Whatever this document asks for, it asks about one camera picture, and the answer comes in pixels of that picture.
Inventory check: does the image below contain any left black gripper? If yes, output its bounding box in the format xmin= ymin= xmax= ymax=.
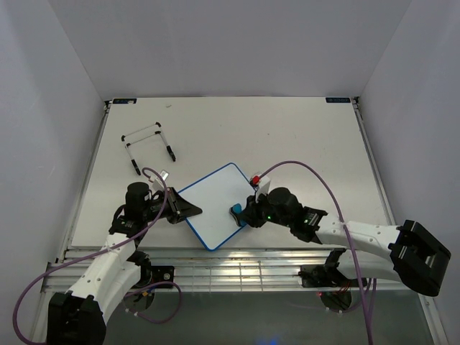
xmin=142 ymin=187 xmax=203 ymax=224

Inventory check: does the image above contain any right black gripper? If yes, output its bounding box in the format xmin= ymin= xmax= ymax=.
xmin=239 ymin=189 xmax=293 ymax=228

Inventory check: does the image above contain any blue foam whiteboard eraser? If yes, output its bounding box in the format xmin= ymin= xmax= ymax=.
xmin=229 ymin=203 xmax=247 ymax=227

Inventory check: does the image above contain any blue-framed small whiteboard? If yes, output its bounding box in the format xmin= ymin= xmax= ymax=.
xmin=179 ymin=162 xmax=255 ymax=252

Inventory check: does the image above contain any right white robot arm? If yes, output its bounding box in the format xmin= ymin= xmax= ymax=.
xmin=230 ymin=188 xmax=451 ymax=297

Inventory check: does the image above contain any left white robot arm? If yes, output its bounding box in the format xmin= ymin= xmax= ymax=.
xmin=46 ymin=182 xmax=203 ymax=344

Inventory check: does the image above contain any blue label left corner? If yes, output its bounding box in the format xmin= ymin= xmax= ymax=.
xmin=112 ymin=98 xmax=137 ymax=104

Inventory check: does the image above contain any blue label corner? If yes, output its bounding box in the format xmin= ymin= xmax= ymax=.
xmin=325 ymin=97 xmax=351 ymax=104
xmin=112 ymin=98 xmax=137 ymax=104

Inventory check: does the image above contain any blue label right corner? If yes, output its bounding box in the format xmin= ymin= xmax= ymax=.
xmin=325 ymin=97 xmax=351 ymax=104

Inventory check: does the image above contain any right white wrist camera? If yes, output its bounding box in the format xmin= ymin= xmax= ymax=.
xmin=249 ymin=175 xmax=271 ymax=202

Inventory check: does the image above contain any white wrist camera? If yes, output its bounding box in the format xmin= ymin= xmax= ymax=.
xmin=149 ymin=170 xmax=169 ymax=193
xmin=249 ymin=175 xmax=271 ymax=202

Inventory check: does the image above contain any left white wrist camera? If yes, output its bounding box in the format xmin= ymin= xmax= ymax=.
xmin=149 ymin=170 xmax=169 ymax=193

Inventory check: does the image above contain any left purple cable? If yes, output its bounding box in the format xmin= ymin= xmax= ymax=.
xmin=12 ymin=167 xmax=184 ymax=344

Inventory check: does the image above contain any purple cable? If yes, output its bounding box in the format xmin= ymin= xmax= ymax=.
xmin=262 ymin=160 xmax=378 ymax=345
xmin=12 ymin=167 xmax=184 ymax=344

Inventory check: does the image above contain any aluminium rail frame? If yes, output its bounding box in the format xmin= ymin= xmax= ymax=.
xmin=40 ymin=247 xmax=428 ymax=294

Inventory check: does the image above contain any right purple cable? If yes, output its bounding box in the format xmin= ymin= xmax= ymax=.
xmin=262 ymin=160 xmax=378 ymax=345

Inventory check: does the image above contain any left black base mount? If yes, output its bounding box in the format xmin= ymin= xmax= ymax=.
xmin=138 ymin=265 xmax=175 ymax=288

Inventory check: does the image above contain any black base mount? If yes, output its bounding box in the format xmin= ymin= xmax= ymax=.
xmin=138 ymin=265 xmax=175 ymax=288
xmin=298 ymin=265 xmax=329 ymax=288

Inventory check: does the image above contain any wire whiteboard stand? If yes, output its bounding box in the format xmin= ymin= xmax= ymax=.
xmin=121 ymin=121 xmax=177 ymax=176

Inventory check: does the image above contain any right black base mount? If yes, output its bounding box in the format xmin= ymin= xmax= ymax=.
xmin=298 ymin=265 xmax=329 ymax=288

